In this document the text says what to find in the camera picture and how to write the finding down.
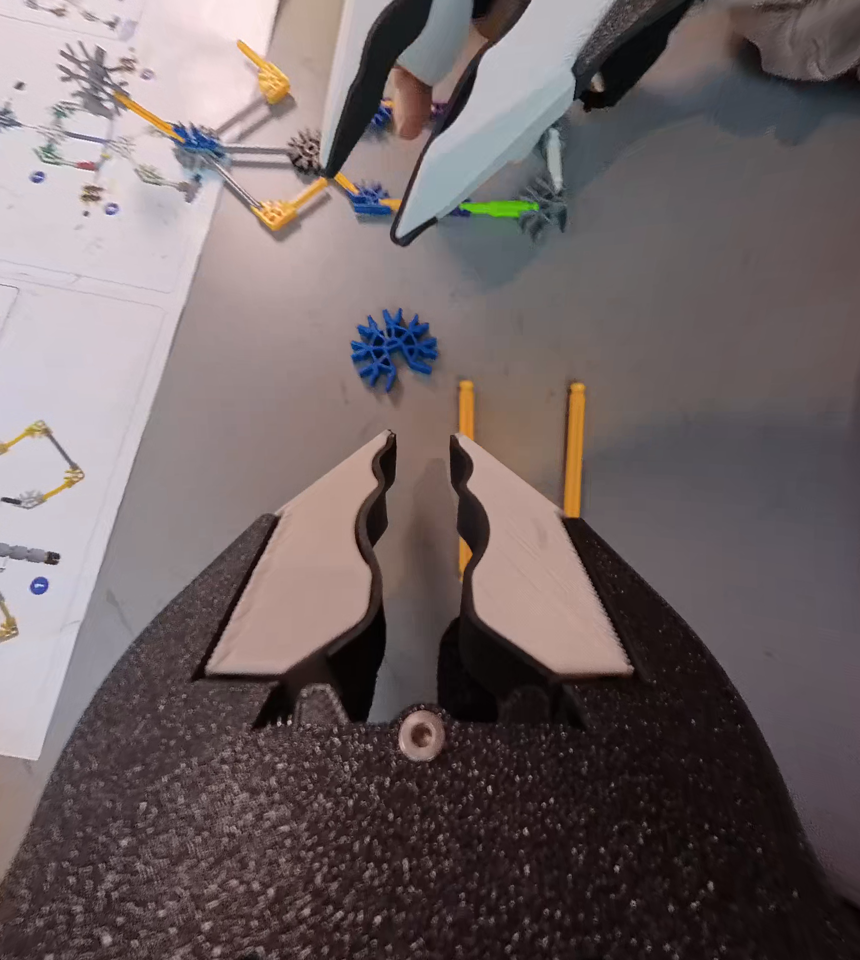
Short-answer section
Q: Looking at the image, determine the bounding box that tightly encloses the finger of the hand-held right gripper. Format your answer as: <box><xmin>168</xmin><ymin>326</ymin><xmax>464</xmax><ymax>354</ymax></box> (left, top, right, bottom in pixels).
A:
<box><xmin>391</xmin><ymin>0</ymin><xmax>617</xmax><ymax>247</ymax></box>
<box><xmin>321</xmin><ymin>0</ymin><xmax>432</xmax><ymax>180</ymax></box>

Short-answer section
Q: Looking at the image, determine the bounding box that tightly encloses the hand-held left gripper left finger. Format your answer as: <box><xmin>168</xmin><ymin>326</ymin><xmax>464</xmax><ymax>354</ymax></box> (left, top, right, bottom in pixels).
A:
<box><xmin>205</xmin><ymin>429</ymin><xmax>398</xmax><ymax>680</ymax></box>

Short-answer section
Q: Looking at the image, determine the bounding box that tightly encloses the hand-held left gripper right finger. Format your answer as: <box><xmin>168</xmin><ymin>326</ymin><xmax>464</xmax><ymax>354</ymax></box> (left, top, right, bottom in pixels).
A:
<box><xmin>448</xmin><ymin>433</ymin><xmax>635</xmax><ymax>681</ymax></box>

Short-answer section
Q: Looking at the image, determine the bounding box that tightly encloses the long yellow toy rod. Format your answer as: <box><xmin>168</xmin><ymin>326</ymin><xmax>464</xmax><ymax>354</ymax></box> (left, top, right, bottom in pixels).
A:
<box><xmin>563</xmin><ymin>382</ymin><xmax>587</xmax><ymax>520</ymax></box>
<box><xmin>458</xmin><ymin>380</ymin><xmax>476</xmax><ymax>582</ymax></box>

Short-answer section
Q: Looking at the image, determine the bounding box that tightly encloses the white instruction sheet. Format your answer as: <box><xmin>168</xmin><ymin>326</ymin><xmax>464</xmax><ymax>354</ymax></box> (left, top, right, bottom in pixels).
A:
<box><xmin>0</xmin><ymin>0</ymin><xmax>284</xmax><ymax>760</ymax></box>

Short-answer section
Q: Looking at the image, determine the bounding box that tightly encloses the grey desk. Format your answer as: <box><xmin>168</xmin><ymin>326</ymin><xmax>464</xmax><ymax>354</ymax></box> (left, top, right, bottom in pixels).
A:
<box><xmin>0</xmin><ymin>0</ymin><xmax>860</xmax><ymax>931</ymax></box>

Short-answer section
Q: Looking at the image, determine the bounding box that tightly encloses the person's right hand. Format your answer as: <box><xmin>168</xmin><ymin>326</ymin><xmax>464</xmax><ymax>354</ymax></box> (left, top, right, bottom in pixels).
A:
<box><xmin>388</xmin><ymin>66</ymin><xmax>434</xmax><ymax>140</ymax></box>

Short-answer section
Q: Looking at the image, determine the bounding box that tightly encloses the colourful toy rod figure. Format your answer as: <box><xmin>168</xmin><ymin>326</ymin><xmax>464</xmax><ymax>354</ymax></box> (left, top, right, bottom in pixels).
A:
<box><xmin>111</xmin><ymin>41</ymin><xmax>569</xmax><ymax>241</ymax></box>

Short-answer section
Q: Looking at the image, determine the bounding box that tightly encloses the blue snowflake toy connector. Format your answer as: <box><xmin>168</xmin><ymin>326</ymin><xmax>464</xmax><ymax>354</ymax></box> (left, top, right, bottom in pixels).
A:
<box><xmin>349</xmin><ymin>307</ymin><xmax>440</xmax><ymax>393</ymax></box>

